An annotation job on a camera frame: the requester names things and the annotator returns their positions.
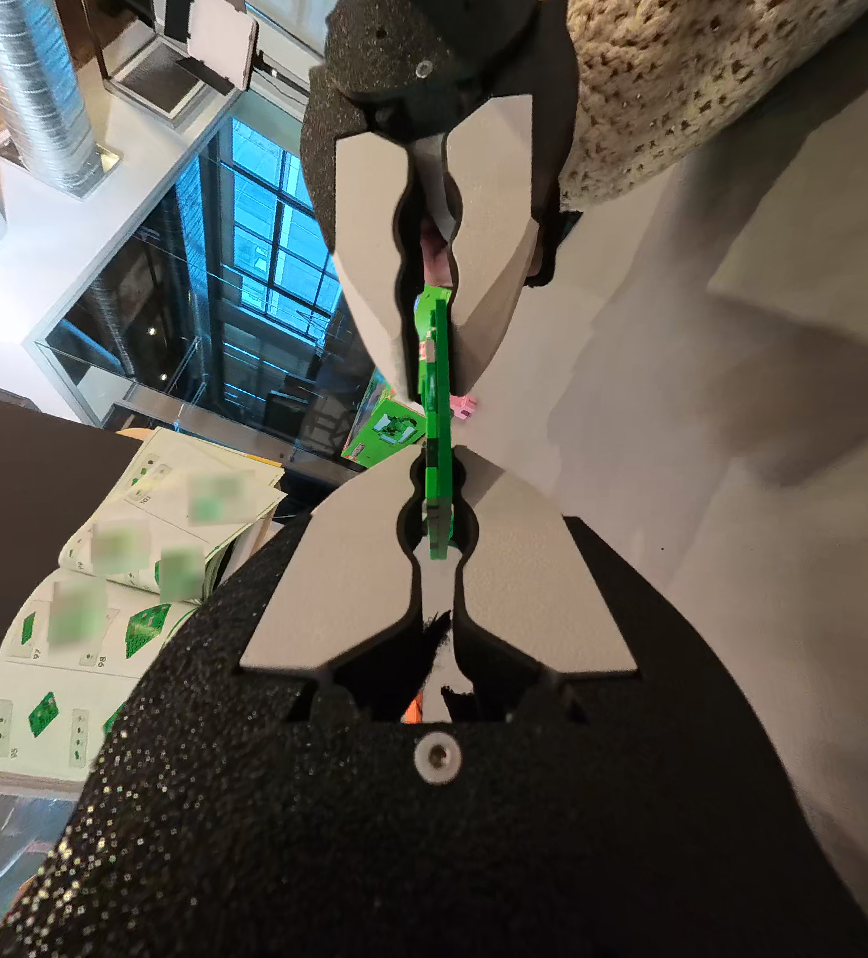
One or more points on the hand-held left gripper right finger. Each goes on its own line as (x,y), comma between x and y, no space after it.
(539,591)

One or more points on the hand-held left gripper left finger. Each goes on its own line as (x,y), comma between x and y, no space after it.
(344,576)

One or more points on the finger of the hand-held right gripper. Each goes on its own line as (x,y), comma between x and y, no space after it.
(498,209)
(367,224)

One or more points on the green lego base plate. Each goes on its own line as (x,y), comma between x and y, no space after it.
(438,449)

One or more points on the person's right forearm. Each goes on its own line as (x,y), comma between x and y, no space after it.
(688,82)

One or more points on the green lego box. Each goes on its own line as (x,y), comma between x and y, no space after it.
(385,434)

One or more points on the pink lego pig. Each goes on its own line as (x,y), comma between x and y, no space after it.
(466,406)

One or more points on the lego instruction booklet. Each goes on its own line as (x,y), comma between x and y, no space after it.
(37,718)

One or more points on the person's right hand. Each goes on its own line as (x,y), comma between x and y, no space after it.
(435,251)

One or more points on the large glass window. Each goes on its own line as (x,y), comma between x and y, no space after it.
(254,239)

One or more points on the orange brick separator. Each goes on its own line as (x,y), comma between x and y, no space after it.
(413,709)

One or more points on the black board panel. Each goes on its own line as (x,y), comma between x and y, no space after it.
(22,509)

